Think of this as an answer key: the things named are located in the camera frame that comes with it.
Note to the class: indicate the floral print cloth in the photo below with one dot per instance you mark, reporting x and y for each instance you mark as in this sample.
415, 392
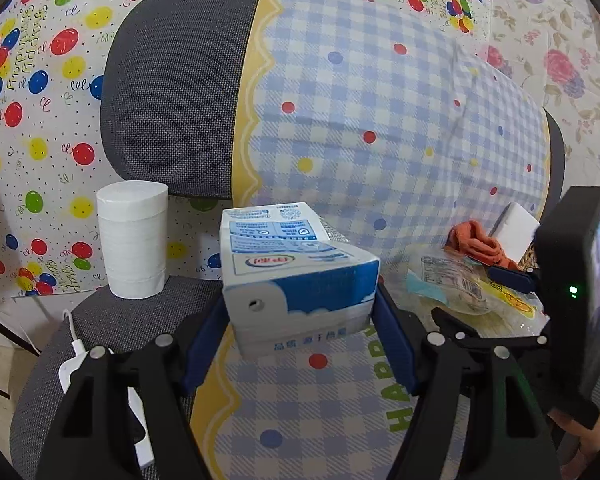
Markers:
555, 60

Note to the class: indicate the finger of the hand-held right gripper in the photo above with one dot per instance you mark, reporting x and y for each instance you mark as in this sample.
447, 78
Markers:
512, 279
472, 329

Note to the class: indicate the balloon print wall sheet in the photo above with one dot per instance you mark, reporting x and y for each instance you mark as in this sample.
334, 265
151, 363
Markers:
50, 110

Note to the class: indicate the person's right hand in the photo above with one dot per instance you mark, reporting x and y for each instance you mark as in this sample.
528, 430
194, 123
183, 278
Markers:
582, 440

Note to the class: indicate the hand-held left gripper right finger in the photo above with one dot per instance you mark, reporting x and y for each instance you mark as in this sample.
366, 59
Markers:
393, 345

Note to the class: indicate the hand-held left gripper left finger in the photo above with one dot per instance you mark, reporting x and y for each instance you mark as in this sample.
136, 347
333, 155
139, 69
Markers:
206, 340

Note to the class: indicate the blue and white milk carton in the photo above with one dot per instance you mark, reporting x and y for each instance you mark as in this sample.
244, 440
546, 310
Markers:
300, 280

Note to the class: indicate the white power adapter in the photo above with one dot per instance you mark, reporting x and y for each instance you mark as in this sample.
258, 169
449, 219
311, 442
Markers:
70, 372

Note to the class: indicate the white toilet paper roll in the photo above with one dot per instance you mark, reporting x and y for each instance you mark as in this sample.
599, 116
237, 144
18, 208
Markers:
131, 240

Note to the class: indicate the blue checkered dotted blanket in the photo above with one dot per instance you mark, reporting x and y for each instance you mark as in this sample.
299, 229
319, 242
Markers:
360, 120

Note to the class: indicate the clear plastic wrapper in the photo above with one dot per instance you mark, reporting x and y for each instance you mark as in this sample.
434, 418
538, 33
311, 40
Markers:
455, 280

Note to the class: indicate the grey office chair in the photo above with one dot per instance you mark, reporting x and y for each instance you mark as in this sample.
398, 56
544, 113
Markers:
170, 85

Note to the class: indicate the small white box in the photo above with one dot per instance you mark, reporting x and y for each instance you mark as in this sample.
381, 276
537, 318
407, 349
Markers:
515, 232

